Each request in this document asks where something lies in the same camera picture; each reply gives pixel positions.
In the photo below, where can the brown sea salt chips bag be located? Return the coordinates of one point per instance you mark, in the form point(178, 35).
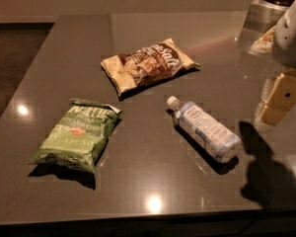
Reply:
point(147, 66)

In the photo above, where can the blue plastic water bottle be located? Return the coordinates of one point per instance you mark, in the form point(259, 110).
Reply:
point(216, 139)

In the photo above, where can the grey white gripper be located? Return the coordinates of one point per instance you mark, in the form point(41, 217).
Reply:
point(290, 39)

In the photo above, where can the green jalapeno chips bag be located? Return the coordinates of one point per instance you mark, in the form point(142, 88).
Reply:
point(80, 136)

